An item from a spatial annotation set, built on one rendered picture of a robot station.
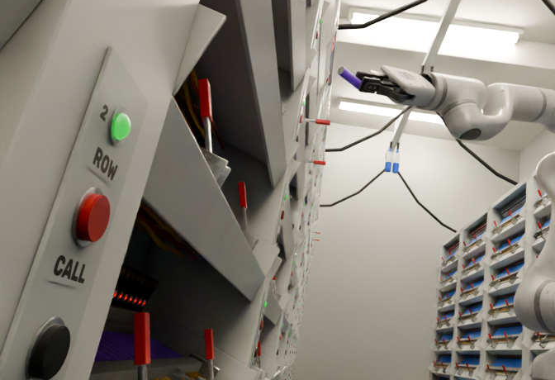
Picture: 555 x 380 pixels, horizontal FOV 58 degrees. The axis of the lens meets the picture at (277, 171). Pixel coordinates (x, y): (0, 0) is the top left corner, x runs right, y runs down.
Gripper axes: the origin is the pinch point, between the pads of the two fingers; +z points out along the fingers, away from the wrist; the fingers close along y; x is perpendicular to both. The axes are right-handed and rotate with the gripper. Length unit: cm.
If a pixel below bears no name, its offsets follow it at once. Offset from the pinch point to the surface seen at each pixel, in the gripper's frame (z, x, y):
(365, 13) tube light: -158, 42, -236
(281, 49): 23.6, -5.8, 4.5
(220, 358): 35, 32, 38
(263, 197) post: 26.4, 15.0, 20.3
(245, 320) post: 31, 28, 35
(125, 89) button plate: 60, -24, 64
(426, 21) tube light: -195, 32, -213
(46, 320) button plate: 62, -19, 70
